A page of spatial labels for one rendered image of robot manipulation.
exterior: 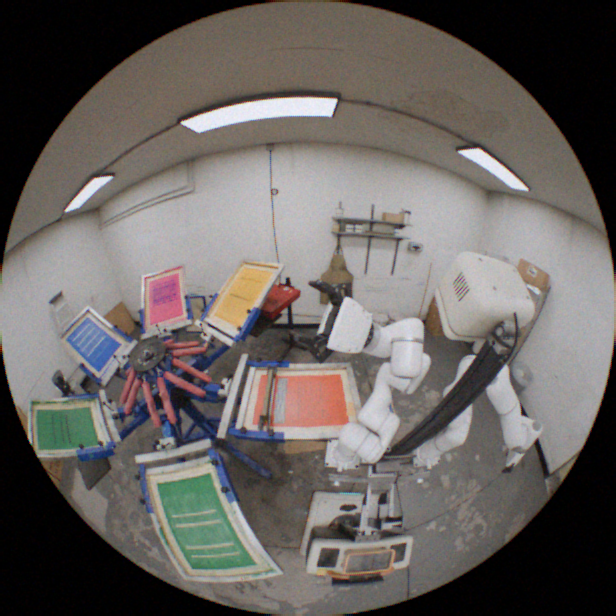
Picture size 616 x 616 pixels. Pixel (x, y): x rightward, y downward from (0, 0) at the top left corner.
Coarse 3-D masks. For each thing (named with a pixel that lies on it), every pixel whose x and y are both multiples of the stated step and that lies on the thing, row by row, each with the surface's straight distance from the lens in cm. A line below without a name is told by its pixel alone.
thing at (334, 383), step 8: (264, 376) 142; (280, 376) 140; (288, 376) 139; (296, 376) 139; (304, 376) 139; (312, 376) 139; (320, 376) 139; (328, 376) 139; (336, 376) 140; (264, 384) 138; (288, 384) 135; (296, 384) 135; (328, 384) 135; (336, 384) 136; (264, 392) 134; (288, 392) 131; (296, 392) 131; (328, 392) 131; (336, 392) 132
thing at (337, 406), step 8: (288, 400) 128; (296, 400) 128; (328, 400) 128; (336, 400) 129; (344, 400) 130; (256, 408) 129; (272, 408) 126; (288, 408) 125; (296, 408) 125; (336, 408) 126; (344, 408) 127; (256, 416) 126; (272, 416) 124; (288, 416) 123; (296, 416) 122; (336, 416) 123; (344, 416) 124; (256, 424) 124; (264, 424) 123; (272, 424) 122; (280, 424) 121; (288, 424) 121; (296, 424) 120; (304, 424) 120; (312, 424) 120; (320, 424) 120; (328, 424) 121; (336, 424) 121; (344, 424) 122
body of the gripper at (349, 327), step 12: (348, 300) 33; (336, 312) 34; (348, 312) 33; (360, 312) 35; (324, 324) 35; (336, 324) 32; (348, 324) 33; (360, 324) 36; (372, 324) 39; (336, 336) 32; (348, 336) 34; (360, 336) 37; (372, 336) 38; (336, 348) 33; (348, 348) 35; (360, 348) 38
